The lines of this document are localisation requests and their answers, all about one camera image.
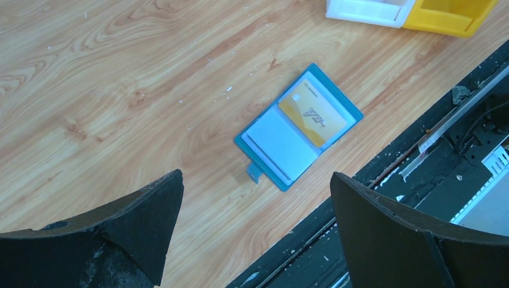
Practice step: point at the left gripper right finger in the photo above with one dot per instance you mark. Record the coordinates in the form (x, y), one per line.
(389, 244)

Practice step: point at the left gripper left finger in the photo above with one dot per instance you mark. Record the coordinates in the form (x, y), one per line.
(123, 243)

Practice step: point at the blue card holder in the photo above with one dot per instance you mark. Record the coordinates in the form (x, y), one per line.
(286, 138)

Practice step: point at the white plastic bin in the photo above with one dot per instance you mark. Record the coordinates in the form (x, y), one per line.
(375, 12)

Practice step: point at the yellow plastic bin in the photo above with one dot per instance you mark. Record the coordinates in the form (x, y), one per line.
(458, 18)

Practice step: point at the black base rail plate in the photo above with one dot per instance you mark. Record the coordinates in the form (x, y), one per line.
(451, 163)

